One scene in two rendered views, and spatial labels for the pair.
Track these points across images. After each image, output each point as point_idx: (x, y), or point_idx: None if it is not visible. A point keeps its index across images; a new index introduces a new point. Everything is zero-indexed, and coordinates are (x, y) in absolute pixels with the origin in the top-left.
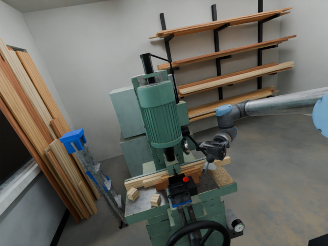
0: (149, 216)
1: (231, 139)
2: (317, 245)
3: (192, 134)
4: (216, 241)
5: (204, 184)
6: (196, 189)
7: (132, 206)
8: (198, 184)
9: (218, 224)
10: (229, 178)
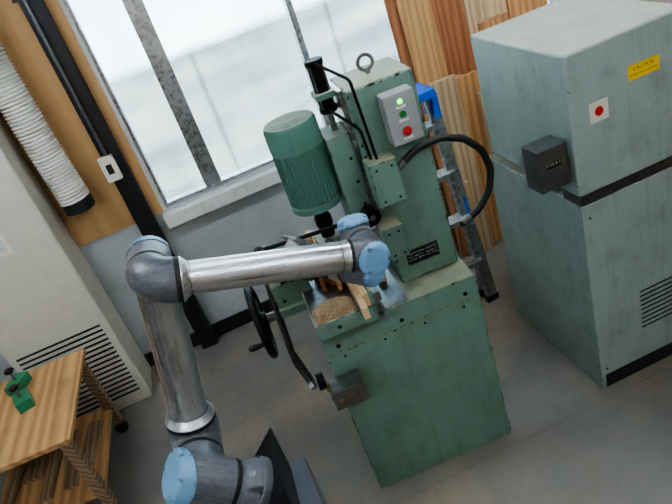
0: None
1: (335, 274)
2: (267, 437)
3: (381, 230)
4: None
5: (319, 296)
6: None
7: None
8: (320, 291)
9: (253, 314)
10: (317, 315)
